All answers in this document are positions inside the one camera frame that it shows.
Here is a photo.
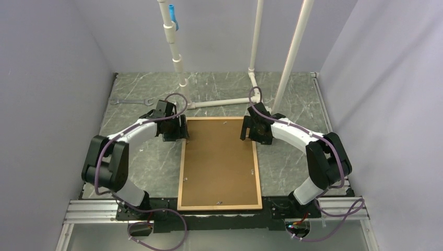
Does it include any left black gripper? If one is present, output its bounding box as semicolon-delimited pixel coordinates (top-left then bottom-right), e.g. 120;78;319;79
162;115;190;142

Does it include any brown backing board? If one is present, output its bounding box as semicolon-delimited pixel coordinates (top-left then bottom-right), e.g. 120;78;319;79
181;119;260;208

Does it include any wooden picture frame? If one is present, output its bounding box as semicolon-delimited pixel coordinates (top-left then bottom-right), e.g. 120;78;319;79
177;116;263;212

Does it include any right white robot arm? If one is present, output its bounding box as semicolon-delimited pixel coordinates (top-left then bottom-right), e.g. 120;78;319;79
240;102;352;217

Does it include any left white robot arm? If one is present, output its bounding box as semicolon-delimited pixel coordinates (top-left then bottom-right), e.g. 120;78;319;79
81;99;189;220

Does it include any grey metal wrench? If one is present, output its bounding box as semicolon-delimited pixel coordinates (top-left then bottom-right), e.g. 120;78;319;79
109;98;153;106

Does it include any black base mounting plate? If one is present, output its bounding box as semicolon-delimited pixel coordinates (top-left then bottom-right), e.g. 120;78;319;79
115;197;322;233

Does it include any white PVC pipe stand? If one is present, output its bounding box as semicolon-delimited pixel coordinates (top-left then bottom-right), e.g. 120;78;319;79
156;0;316;115

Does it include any blue nozzle on pipe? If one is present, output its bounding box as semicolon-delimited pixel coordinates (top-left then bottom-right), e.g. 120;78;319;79
168;4;179;31

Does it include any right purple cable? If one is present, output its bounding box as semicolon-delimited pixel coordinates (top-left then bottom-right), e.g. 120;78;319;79
248;86;366;243

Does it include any purple cable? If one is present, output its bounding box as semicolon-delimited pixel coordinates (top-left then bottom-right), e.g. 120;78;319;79
248;86;366;243
94;93;189;251

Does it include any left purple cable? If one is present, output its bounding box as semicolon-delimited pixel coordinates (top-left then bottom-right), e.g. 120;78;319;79
94;93;189;251

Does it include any aluminium rail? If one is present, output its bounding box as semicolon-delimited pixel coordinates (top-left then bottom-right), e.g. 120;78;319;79
56;196;379;250

